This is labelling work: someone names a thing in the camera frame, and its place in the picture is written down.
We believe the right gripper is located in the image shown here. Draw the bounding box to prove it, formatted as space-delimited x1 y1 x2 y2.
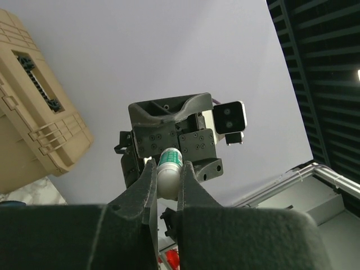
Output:
114 92 223 188

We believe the white green glue stick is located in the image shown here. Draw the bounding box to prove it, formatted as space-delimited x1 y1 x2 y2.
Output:
157 147 183 200

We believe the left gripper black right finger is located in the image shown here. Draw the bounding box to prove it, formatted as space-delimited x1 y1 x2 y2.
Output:
176 161 332 269

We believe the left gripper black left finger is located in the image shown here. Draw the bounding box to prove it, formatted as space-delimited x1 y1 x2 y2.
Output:
1 160 158 269

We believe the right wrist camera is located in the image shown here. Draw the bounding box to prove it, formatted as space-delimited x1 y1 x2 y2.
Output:
212 101 248 146

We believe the tan plastic tool case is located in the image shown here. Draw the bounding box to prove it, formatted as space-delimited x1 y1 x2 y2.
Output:
1 10 93 194

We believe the aluminium frame rail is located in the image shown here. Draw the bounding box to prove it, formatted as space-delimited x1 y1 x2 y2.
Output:
231 163 359 208

